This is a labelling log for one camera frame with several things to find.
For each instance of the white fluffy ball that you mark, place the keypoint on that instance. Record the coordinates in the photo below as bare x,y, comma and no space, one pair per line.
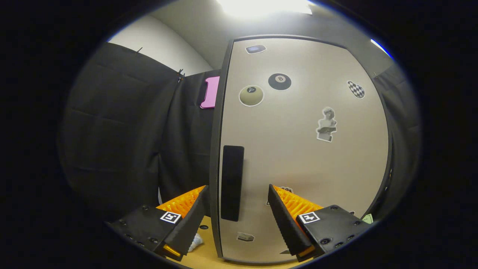
196,242

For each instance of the grey cabinet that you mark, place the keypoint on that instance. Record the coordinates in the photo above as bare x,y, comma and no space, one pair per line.
215,149

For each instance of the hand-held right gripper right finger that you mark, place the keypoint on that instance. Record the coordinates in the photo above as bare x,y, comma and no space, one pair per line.
283,224

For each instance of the black backdrop cloth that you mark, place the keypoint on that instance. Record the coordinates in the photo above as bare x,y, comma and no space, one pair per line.
123,149

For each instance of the small ceiling light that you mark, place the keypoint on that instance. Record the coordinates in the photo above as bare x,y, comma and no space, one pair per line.
379,46

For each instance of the large ceiling light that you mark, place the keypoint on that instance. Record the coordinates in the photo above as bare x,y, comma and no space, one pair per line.
261,7

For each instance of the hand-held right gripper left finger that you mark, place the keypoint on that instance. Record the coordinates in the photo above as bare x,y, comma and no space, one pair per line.
196,220

